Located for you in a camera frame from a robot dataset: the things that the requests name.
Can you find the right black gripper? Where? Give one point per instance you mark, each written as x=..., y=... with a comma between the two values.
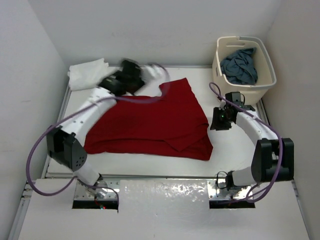
x=216, y=124

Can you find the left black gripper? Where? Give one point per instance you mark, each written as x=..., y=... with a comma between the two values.
x=138, y=75

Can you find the white printed t shirt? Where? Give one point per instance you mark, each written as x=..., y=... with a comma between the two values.
x=88, y=75

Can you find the red t shirt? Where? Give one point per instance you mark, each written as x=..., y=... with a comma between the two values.
x=173, y=126

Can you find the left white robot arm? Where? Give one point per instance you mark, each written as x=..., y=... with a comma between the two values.
x=65, y=143

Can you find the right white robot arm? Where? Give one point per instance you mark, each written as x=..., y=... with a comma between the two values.
x=273, y=155

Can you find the blue t shirt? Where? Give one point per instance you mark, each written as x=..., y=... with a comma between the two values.
x=239, y=68

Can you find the cream plastic laundry basket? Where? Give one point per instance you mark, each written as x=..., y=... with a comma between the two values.
x=266, y=73

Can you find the white foreground cover board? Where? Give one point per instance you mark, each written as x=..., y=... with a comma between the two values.
x=164, y=210

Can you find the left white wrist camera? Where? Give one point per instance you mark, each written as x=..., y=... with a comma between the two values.
x=155, y=71

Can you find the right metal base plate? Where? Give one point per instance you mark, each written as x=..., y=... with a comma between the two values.
x=216, y=192

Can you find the metal base plate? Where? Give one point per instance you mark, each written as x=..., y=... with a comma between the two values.
x=216, y=192
x=107, y=192

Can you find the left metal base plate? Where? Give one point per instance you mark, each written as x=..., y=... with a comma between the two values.
x=107, y=192

